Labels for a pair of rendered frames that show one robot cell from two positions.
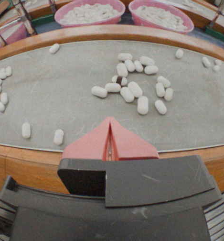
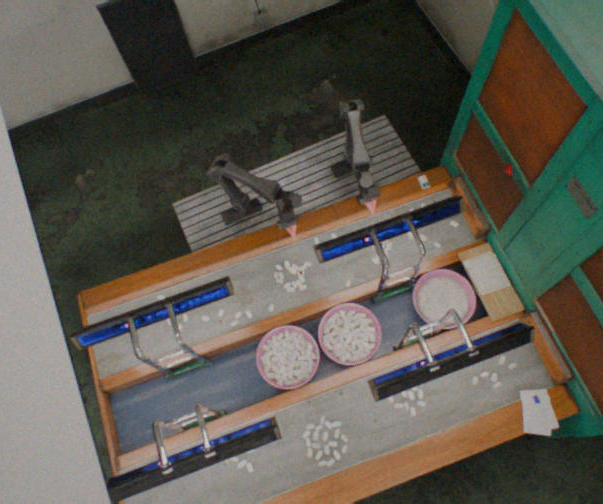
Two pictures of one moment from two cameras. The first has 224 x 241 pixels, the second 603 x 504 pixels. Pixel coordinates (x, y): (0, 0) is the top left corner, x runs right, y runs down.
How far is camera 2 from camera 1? 221 cm
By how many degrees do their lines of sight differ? 37
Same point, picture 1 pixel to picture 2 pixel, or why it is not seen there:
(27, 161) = (324, 224)
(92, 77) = (314, 272)
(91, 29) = (330, 301)
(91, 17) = (344, 329)
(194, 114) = (259, 272)
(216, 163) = (243, 251)
